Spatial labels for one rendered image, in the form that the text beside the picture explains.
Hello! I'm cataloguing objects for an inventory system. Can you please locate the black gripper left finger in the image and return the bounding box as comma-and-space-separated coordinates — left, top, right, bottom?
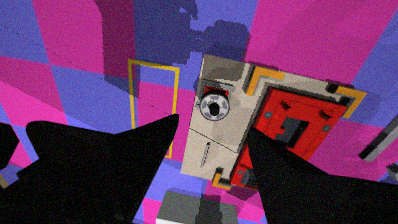
26, 114, 179, 223

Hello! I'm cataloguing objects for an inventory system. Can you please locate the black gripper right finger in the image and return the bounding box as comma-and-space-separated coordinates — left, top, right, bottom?
247, 127, 398, 224

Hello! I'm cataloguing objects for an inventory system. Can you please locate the black tyre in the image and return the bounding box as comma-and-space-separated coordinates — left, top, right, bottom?
199, 89, 230, 121

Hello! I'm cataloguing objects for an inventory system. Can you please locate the yellow rectangular outline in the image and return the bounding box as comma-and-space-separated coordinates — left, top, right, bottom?
128, 59, 180, 158

